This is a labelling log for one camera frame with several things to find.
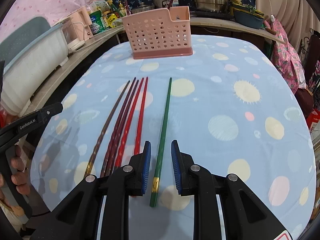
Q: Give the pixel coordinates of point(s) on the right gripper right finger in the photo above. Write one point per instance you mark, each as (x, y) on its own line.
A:
(194, 180)

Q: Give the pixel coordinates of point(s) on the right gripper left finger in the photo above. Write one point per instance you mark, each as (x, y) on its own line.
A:
(128, 180)

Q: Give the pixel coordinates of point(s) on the green chopstick single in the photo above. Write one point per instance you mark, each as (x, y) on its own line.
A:
(159, 160)

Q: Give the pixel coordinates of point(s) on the dark red chopstick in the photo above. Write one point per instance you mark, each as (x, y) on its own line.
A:
(113, 153)

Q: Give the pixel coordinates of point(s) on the dark maroon chopstick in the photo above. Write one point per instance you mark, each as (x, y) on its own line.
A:
(127, 7)
(113, 136)

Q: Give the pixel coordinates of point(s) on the brown chopstick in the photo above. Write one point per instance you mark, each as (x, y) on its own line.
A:
(102, 133)

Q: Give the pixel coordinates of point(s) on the green chopstick group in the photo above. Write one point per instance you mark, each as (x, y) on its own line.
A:
(110, 3)

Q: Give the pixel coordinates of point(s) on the person's left hand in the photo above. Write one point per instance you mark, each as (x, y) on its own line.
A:
(19, 178)

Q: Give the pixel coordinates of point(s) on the white dish drainer bin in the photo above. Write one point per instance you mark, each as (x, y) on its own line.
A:
(30, 55)

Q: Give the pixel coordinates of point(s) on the blue planet pattern tablecloth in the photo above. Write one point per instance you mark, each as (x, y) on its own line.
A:
(230, 110)

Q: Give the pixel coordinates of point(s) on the pink electric kettle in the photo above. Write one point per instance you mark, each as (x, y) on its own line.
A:
(81, 22)

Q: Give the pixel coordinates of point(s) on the green tin can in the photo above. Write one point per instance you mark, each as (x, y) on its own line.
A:
(98, 24)

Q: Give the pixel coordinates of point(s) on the yellow soap bottle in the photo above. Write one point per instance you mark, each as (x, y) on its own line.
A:
(122, 9)

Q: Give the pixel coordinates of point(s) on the pink perforated utensil holder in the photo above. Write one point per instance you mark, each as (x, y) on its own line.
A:
(159, 33)

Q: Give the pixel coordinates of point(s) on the pink floral hanging garment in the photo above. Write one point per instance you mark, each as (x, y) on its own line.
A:
(286, 59)

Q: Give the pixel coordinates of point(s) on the small steel lidded pot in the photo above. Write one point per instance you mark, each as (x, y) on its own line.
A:
(142, 8)

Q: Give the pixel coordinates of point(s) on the blue bowl stack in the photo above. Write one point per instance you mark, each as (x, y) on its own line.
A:
(245, 16)

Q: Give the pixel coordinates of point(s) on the beige curtain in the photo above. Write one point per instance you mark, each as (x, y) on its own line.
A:
(296, 17)

